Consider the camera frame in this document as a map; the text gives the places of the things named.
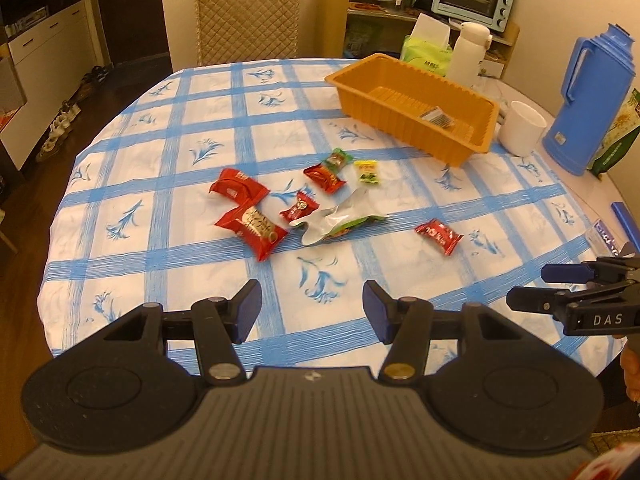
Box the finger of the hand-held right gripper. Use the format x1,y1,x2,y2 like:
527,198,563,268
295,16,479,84
506,280,640,317
541,256,640,285

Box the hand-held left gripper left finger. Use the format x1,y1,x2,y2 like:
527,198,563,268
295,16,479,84
102,279,263,386

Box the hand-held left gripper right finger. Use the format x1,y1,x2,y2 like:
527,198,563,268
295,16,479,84
362,280,526,386

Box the small red candy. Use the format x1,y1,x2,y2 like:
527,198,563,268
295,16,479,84
279,191,321,224

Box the large red snack packet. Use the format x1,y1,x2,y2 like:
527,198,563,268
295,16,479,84
214,205,289,262
209,167,271,206

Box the yellow green candy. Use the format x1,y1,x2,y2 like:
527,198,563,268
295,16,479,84
353,160,382,187

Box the orange plastic tray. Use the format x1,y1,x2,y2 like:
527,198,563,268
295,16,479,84
325,53,501,167

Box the person's right hand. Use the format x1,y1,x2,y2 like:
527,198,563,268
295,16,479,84
621,347,640,405

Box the clear plastic packet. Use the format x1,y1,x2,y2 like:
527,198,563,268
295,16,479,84
587,219,634,257

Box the silver green open wrapper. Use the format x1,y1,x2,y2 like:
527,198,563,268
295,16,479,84
289,189,388,247

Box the green printed bag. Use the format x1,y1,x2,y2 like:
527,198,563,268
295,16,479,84
587,87,640,177

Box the white mug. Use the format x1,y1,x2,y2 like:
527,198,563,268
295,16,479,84
498,100,548,157

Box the blue thermos jug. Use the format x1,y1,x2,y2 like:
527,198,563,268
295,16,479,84
542,23,638,177

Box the small clear packet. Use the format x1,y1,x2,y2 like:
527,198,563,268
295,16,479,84
421,106,454,129

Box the white thermos bottle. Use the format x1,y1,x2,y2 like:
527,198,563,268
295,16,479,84
446,22,493,87

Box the green tissue pack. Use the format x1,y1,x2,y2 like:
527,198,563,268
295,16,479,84
400,12,454,79

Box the row of shoes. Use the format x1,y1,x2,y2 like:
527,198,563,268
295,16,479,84
35,64,114,163

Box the beige quilted chair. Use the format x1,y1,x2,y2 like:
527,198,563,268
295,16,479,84
192,0,303,67

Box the wooden shelf unit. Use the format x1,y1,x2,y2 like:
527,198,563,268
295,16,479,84
318,0,521,81

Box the dark door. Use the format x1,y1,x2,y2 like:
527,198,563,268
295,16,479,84
92,0,174,67

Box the white cabinet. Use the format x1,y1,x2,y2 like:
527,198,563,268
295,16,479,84
0,0,116,172

